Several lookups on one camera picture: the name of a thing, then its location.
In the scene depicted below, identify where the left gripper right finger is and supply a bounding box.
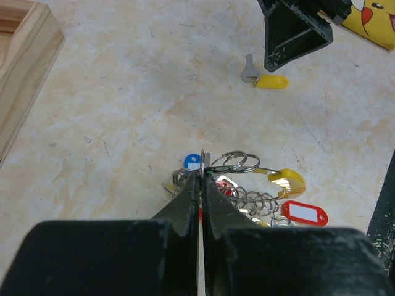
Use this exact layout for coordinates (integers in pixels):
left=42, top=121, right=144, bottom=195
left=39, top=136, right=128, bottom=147
left=202, top=175, right=394, bottom=295

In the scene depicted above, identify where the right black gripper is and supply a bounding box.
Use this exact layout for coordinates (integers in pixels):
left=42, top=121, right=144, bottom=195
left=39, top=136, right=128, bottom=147
left=259, top=0, right=352, bottom=72

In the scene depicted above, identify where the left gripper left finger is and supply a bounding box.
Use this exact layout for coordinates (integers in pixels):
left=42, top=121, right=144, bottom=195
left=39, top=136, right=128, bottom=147
left=1, top=173, right=199, bottom=295

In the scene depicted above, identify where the key with yellow tag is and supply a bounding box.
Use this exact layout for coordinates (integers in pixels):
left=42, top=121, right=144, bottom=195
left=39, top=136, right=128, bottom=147
left=241, top=54, right=289, bottom=89

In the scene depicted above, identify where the metal numbered key organiser ring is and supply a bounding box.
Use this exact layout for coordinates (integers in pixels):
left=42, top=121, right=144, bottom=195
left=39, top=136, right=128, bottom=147
left=160, top=149, right=307, bottom=229

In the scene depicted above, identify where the red key tag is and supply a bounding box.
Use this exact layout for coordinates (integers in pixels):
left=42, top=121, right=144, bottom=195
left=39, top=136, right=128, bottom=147
left=281, top=200, right=329, bottom=227

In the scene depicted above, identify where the blue key tag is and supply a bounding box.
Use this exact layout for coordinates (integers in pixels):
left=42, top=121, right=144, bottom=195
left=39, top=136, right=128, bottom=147
left=184, top=154, right=201, bottom=171

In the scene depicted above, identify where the wooden clothes rack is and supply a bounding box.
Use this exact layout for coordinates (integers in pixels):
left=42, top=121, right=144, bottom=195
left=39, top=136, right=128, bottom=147
left=1, top=1, right=65, bottom=160

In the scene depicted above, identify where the black base frame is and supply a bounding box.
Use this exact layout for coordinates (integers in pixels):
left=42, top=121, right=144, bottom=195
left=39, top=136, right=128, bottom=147
left=366, top=150, right=395, bottom=275

